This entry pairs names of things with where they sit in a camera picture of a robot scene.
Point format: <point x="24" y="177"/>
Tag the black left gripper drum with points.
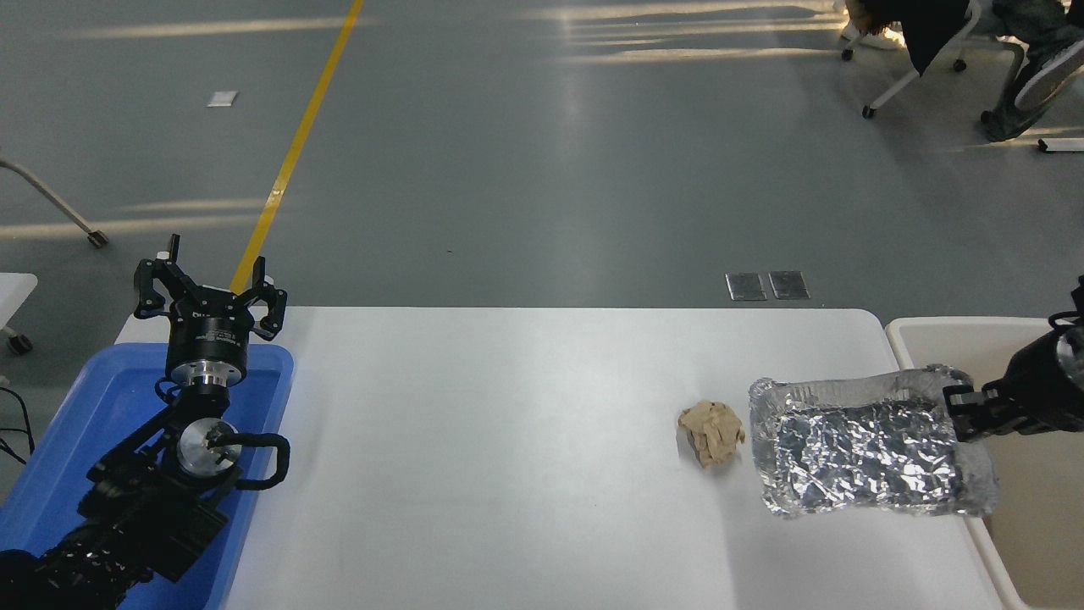
<point x="207" y="335"/>

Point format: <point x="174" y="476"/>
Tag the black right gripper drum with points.
<point x="1042" y="385"/>

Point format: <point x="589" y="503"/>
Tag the silver foil tray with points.
<point x="855" y="449"/>

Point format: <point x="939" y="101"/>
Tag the metal floor plate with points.
<point x="746" y="287"/>
<point x="789" y="285"/>

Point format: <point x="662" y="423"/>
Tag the large pale bin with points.
<point x="1033" y="525"/>

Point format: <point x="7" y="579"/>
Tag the grey chair leg with caster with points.
<point x="51" y="199"/>

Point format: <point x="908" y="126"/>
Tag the blue plastic tray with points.
<point x="93" y="407"/>

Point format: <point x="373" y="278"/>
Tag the white cart with caster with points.
<point x="13" y="292"/>

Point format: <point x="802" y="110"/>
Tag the white bar on floor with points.
<point x="1063" y="146"/>

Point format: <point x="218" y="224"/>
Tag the crumpled tan paper ball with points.
<point x="713" y="432"/>

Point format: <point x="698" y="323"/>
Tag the person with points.
<point x="1029" y="85"/>

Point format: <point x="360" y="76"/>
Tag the white office chair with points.
<point x="906" y="80"/>

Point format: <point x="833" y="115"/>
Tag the person's white shoe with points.
<point x="876" y="37"/>

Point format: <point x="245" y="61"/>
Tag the dark jacket with fur trim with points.
<point x="931" y="25"/>

